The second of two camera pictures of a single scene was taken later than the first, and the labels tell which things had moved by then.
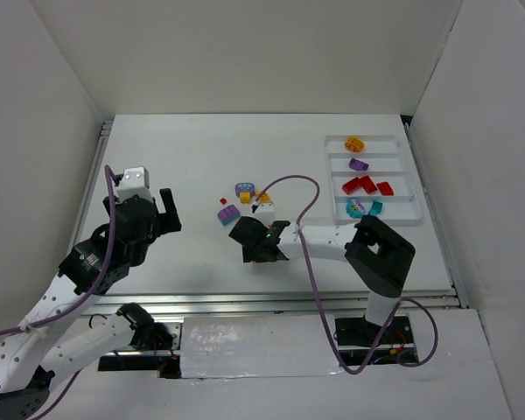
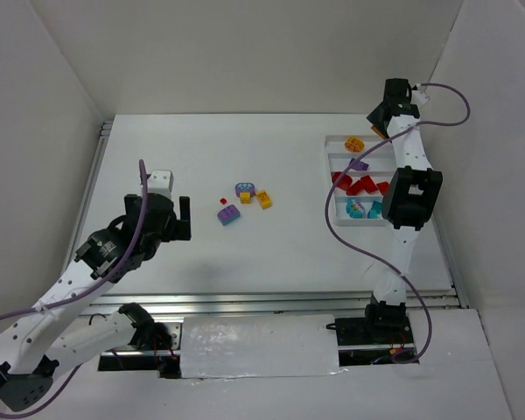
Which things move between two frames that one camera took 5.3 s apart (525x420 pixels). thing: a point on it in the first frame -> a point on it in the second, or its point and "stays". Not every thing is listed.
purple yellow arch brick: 245,187 stays
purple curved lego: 228,214 stays
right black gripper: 243,232 -> 377,117
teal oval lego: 354,208 stays
